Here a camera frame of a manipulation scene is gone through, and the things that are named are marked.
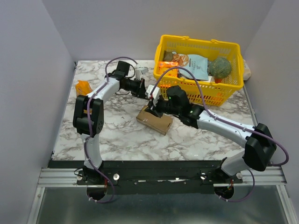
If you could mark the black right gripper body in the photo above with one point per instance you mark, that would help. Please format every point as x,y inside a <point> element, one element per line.
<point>154,108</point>

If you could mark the brown cardboard express box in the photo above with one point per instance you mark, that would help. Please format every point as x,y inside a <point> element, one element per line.
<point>160,125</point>

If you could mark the light blue snack pouch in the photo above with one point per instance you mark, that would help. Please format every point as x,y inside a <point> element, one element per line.
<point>196,64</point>

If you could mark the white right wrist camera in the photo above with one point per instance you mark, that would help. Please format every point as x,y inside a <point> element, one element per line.
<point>153,93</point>

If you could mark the yellow plastic shopping basket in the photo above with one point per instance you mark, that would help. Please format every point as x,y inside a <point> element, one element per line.
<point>200,90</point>

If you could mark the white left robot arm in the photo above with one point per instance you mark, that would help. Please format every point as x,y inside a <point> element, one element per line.
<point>88,116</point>

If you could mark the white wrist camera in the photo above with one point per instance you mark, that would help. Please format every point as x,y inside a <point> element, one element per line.
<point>153,93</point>
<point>139,71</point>

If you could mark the dark brown packet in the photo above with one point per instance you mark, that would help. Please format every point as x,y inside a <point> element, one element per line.
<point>168,56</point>

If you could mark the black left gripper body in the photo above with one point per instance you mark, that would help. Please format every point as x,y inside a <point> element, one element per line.
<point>136,86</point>

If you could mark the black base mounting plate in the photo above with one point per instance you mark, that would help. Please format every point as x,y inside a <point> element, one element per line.
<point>157,177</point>

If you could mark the orange snack box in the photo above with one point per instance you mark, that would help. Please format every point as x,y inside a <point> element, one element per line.
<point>163,66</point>

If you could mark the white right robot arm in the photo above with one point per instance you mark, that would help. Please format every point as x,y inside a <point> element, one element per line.
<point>258,148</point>

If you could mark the aluminium extrusion rail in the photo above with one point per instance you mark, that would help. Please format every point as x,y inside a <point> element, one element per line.
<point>58,177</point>

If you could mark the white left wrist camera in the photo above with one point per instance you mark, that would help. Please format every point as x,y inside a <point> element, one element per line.
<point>139,71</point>

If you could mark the orange snack bag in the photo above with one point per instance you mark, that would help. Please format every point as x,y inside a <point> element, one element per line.
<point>82,88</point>

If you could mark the green round melon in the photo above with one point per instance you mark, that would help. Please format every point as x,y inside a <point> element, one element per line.
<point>220,67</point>

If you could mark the white bag behind basket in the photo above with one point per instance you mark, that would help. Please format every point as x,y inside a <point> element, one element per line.
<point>246,72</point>

